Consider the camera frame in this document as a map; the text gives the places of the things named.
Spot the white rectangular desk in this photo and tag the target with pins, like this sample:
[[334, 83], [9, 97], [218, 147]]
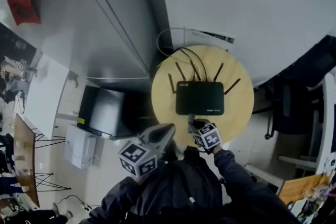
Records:
[[44, 107]]

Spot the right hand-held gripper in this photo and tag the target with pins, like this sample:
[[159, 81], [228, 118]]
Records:
[[207, 136]]

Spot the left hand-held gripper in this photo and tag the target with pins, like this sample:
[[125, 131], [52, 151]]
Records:
[[137, 157]]

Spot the small yellow label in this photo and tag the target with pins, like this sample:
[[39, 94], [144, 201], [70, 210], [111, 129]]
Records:
[[81, 121]]

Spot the round light wooden side table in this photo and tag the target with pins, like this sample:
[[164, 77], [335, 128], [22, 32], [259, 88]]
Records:
[[236, 112]]

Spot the person's black jacket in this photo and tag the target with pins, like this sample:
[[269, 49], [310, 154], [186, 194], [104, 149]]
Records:
[[178, 191]]

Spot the person's left forearm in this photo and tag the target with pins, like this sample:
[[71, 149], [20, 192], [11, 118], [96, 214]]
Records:
[[120, 194]]

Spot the light wooden cluttered desk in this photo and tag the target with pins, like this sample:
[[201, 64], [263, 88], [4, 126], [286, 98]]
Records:
[[296, 189]]

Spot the black cabinet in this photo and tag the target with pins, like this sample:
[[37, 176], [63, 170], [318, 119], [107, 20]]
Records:
[[107, 110]]

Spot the black office chair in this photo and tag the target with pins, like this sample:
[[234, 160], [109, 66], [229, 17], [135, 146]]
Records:
[[288, 107]]

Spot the black router with antennas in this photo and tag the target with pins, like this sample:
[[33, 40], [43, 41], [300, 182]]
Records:
[[199, 98]]

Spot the white printed board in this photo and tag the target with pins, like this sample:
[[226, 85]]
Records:
[[204, 34]]

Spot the grey refrigerator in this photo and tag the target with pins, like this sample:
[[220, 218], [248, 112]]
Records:
[[118, 8]]

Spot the white box appliance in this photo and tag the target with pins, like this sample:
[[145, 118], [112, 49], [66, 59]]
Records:
[[78, 147]]

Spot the white office desk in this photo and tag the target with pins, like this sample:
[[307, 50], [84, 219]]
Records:
[[325, 126]]

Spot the red paper decoration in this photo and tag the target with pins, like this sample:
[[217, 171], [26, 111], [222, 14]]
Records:
[[23, 9]]

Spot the blurry dark grey object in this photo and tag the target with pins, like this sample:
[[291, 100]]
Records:
[[191, 118]]

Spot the person's right forearm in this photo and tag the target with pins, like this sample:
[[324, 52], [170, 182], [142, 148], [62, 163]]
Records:
[[233, 175]]

